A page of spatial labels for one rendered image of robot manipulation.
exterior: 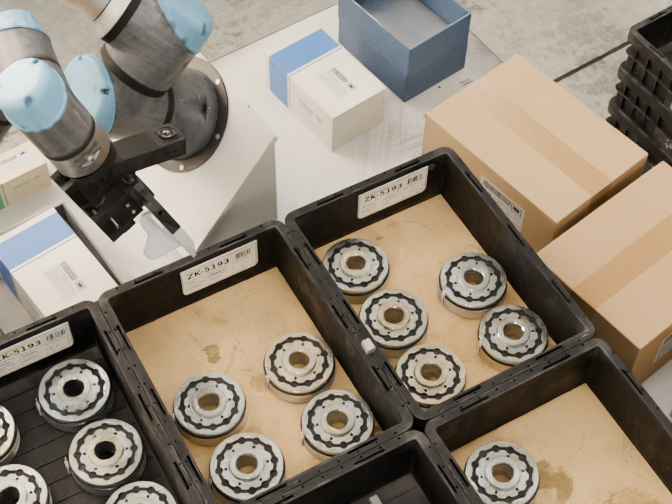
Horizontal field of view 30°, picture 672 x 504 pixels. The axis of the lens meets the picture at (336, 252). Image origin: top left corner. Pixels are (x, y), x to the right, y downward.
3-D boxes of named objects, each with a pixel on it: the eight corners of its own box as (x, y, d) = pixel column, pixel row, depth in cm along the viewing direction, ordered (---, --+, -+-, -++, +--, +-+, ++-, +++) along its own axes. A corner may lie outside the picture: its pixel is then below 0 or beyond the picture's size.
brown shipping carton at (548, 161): (418, 174, 222) (425, 113, 209) (505, 114, 231) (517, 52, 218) (541, 280, 210) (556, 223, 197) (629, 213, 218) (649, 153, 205)
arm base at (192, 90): (136, 119, 210) (92, 111, 202) (184, 49, 204) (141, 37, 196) (182, 179, 203) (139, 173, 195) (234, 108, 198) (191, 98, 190)
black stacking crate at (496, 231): (282, 262, 197) (281, 218, 188) (442, 191, 206) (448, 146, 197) (413, 463, 178) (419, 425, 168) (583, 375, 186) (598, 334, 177)
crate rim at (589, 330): (280, 225, 190) (279, 215, 188) (447, 153, 199) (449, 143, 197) (417, 432, 170) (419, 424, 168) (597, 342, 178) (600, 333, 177)
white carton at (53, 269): (-1, 275, 208) (-13, 243, 201) (61, 239, 212) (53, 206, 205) (62, 357, 199) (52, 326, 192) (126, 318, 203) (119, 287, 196)
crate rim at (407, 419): (96, 304, 181) (93, 295, 179) (280, 225, 190) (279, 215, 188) (218, 533, 161) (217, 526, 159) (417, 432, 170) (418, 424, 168)
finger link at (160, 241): (168, 280, 166) (120, 230, 163) (201, 249, 167) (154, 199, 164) (173, 284, 163) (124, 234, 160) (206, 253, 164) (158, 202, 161)
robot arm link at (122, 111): (102, 106, 201) (37, 94, 190) (149, 44, 195) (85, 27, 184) (137, 159, 196) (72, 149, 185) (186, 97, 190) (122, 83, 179)
